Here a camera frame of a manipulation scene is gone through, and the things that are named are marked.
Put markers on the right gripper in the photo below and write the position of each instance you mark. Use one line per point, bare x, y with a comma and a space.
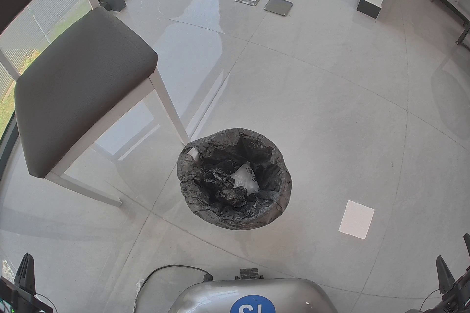
459, 293

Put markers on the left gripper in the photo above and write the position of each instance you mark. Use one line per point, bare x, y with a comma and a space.
35, 306

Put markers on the black plastic bag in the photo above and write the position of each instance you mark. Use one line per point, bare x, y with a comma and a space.
257, 216

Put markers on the black plastic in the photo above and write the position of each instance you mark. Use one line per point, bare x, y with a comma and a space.
231, 196

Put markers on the clear printed wrapper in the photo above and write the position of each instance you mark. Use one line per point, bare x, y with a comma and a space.
244, 179

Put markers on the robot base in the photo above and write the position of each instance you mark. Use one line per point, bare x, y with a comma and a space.
220, 297

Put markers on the dark grey white-legged chair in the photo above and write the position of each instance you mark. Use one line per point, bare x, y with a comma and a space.
84, 84

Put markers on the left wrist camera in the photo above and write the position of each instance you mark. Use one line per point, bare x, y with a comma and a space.
7, 289

